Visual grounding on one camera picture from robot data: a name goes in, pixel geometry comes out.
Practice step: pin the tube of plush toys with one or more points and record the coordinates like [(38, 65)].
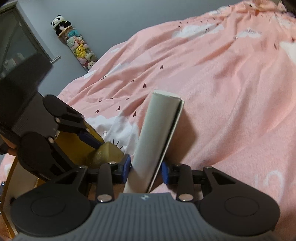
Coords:
[(79, 49)]

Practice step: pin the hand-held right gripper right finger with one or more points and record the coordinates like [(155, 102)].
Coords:
[(164, 172)]

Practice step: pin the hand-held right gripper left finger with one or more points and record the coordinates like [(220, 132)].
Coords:
[(126, 169)]

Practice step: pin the panda plush toy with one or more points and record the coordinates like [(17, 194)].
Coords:
[(60, 22)]

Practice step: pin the long white box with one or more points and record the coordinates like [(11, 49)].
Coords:
[(157, 129)]

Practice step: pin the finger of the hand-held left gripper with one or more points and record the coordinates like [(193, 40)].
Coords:
[(89, 138), (62, 162)]

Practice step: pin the small gold box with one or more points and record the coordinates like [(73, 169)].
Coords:
[(108, 153)]

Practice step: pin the orange cardboard box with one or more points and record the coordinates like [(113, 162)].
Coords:
[(69, 148)]

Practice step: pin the glass door cabinet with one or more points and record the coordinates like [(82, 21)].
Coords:
[(16, 39)]

